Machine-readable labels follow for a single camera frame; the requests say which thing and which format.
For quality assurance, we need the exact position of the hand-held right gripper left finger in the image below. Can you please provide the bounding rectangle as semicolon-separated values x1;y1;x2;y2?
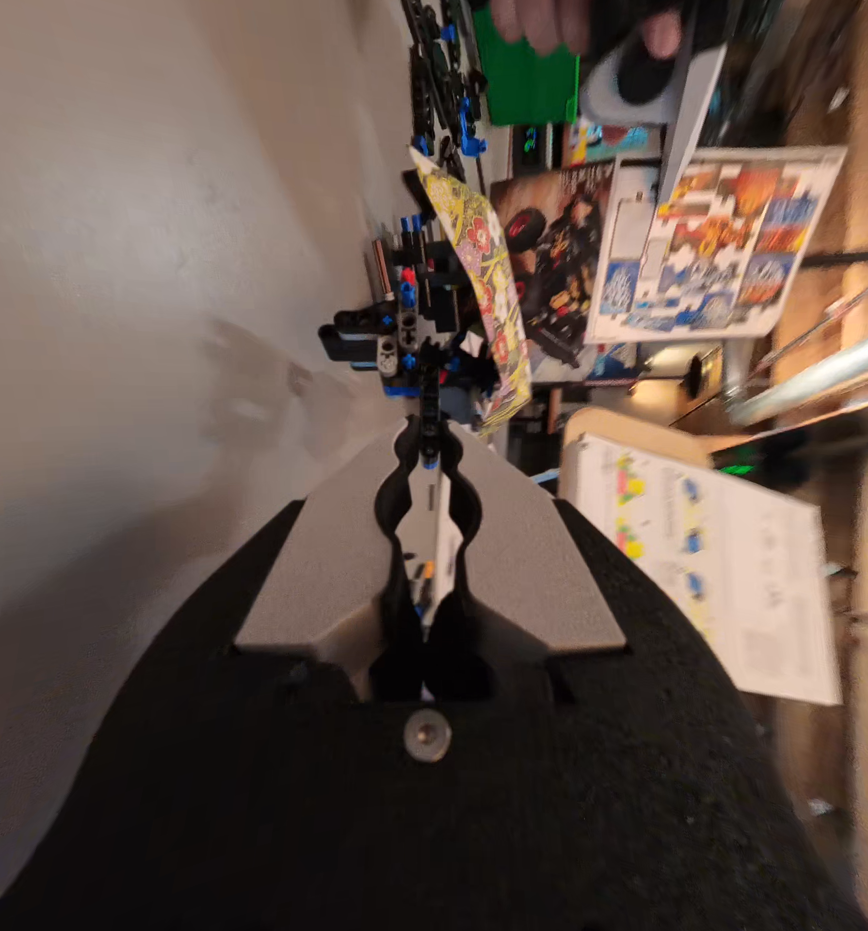
234;417;428;701

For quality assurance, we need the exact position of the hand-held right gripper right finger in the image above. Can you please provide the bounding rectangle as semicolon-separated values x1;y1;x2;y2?
425;420;628;701

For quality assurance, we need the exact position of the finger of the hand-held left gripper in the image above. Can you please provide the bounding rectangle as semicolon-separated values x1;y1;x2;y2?
656;47;729;205

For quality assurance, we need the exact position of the colourful sticker sheet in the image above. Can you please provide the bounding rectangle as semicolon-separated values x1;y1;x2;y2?
583;145;850;344

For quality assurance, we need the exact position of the black lego vehicle chassis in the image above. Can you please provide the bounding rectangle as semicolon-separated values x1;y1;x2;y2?
318;214;504;470

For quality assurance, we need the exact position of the blue lego panel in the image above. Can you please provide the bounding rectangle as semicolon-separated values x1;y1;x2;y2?
457;95;489;157

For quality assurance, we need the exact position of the lego set box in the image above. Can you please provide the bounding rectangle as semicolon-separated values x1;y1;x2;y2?
488;120;660;386

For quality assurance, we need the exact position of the pile of black lego pieces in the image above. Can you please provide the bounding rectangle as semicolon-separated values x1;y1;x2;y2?
401;0;489;183

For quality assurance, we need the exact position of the person's left hand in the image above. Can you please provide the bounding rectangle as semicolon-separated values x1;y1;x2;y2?
491;0;592;58

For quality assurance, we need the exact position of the green plastic bin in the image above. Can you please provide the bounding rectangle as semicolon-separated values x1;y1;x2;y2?
472;7;580;126

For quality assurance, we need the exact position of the small black device green display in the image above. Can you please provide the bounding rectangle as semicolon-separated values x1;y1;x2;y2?
510;124;555;172

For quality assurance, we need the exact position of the floral patterned paper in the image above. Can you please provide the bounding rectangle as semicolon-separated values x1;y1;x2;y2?
408;145;533;437

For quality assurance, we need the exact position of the silver ventilation duct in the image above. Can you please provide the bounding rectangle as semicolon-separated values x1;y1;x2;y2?
725;323;868;430

